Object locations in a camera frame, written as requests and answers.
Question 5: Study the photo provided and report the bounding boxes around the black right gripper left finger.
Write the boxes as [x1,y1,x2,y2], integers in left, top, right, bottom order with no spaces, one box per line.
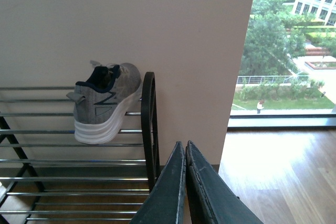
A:
[130,142,186,223]

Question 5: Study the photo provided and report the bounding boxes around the grey knit sneaker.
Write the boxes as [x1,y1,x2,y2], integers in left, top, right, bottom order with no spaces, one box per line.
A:
[67,60,142,145]

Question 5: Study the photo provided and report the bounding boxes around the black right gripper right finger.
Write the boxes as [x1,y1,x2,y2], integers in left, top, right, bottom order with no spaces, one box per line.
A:
[186,141,262,223]

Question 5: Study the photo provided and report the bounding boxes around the black metal shoe rack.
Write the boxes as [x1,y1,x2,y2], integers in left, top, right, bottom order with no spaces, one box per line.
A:
[1,72,161,223]

